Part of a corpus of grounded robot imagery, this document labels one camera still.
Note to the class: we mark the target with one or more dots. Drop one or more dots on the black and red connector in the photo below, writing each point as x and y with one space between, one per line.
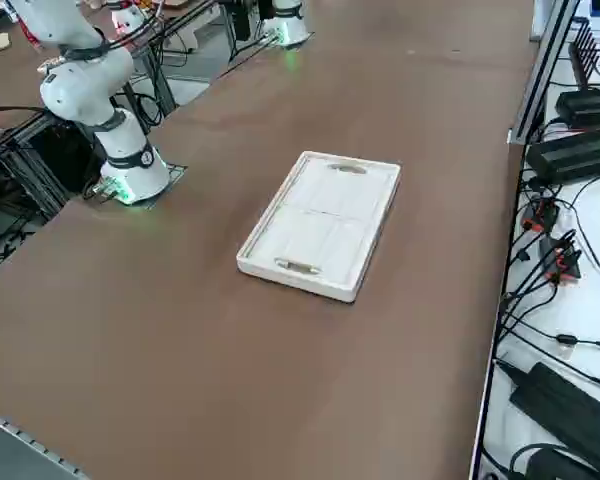
542 215

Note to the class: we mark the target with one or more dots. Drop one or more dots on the aluminium profile post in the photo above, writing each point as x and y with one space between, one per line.
540 85

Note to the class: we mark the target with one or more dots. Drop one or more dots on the long black power strip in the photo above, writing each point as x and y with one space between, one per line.
575 152
565 405
587 107

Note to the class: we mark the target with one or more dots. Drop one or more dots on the aluminium rail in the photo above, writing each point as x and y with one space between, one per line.
25 440

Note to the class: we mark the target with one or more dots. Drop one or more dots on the black slotted stand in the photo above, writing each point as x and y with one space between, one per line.
592 55

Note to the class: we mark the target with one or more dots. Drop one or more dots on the white folding storage box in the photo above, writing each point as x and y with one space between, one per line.
325 220

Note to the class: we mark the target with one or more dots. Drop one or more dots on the black hub with red plugs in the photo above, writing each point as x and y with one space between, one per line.
560 260

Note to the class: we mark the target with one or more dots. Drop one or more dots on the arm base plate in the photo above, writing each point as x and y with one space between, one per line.
177 172

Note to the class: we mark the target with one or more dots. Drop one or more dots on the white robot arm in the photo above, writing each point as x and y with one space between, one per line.
80 85
290 27

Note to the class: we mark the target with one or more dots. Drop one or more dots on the black metal table frame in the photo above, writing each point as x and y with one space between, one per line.
45 165

